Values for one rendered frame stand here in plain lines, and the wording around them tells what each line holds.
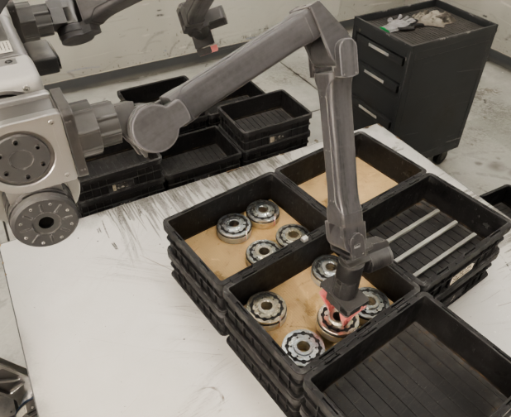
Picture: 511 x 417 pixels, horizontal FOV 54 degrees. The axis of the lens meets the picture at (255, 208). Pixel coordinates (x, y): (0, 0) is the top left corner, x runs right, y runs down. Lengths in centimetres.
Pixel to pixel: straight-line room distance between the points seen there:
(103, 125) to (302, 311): 74
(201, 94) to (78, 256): 97
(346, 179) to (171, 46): 343
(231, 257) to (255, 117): 139
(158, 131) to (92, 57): 337
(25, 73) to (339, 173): 59
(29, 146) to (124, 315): 82
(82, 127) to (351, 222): 56
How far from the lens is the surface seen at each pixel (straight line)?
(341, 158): 101
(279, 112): 276
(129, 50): 422
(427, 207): 169
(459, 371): 131
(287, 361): 111
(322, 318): 125
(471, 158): 355
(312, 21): 95
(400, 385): 125
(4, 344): 249
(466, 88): 311
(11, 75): 86
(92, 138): 80
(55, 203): 115
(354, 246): 105
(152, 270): 160
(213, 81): 86
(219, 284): 124
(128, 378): 139
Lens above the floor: 187
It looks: 41 degrees down
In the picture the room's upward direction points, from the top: 1 degrees clockwise
